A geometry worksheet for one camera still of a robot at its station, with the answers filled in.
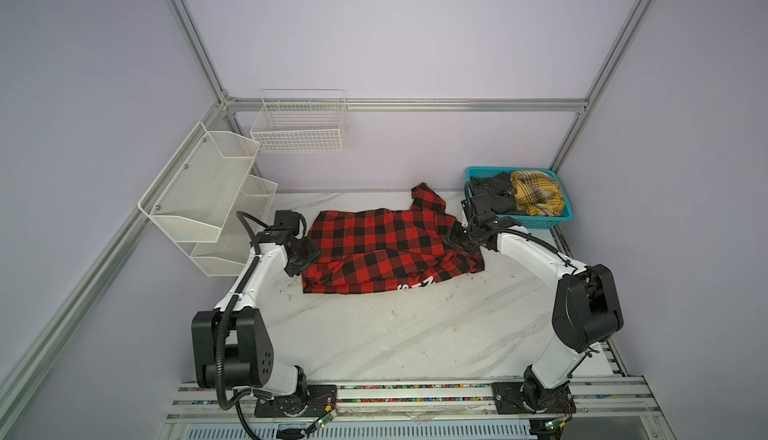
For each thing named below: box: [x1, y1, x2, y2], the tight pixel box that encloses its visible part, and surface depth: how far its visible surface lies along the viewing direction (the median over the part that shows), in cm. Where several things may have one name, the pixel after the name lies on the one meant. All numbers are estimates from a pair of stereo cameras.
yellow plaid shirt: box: [508, 170, 566, 217], surface depth 107 cm
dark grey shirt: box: [470, 171, 516, 215], surface depth 109 cm
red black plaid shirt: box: [302, 183, 485, 294], surface depth 101 cm
